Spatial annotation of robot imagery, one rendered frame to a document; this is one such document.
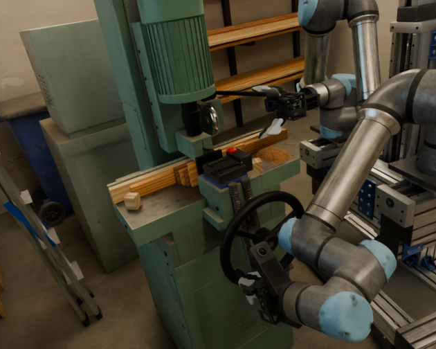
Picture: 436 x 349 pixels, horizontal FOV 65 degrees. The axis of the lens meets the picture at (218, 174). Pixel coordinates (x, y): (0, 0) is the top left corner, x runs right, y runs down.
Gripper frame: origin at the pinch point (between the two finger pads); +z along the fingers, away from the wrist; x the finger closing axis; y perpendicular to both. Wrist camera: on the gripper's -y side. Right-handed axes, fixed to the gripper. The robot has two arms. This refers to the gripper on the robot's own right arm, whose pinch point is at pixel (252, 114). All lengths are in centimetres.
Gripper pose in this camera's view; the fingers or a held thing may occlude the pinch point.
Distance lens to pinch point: 102.0
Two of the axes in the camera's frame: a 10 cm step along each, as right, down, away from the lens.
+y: 5.0, 2.6, -8.3
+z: -8.5, 3.4, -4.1
